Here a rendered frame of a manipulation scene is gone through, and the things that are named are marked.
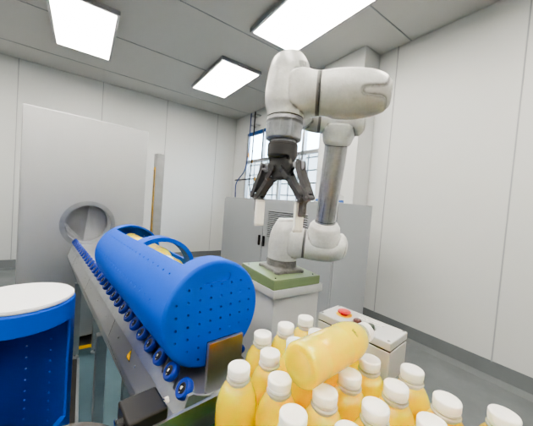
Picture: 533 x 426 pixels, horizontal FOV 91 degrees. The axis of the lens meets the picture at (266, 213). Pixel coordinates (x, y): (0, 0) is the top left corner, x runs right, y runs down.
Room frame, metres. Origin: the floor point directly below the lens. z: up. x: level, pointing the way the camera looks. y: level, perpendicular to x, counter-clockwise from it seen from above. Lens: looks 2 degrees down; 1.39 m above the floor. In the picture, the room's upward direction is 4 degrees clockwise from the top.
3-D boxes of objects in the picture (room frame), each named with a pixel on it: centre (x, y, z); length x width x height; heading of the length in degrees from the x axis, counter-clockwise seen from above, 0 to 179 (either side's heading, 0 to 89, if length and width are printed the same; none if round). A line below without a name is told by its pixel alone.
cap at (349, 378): (0.45, -0.17, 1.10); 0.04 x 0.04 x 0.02
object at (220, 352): (0.64, 0.08, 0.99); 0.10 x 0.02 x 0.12; 132
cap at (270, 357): (0.49, -0.03, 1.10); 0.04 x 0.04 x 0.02
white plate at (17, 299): (0.83, 0.77, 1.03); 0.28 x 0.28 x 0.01
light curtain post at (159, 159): (1.97, 0.83, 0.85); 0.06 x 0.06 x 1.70; 42
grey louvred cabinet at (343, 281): (3.24, -0.17, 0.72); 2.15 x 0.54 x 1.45; 35
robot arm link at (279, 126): (0.65, -0.03, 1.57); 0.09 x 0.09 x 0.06
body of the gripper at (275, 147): (0.65, -0.03, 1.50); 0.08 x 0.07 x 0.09; 43
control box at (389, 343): (0.69, -0.27, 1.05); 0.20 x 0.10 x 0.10; 42
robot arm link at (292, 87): (0.65, -0.04, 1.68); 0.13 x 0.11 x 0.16; 79
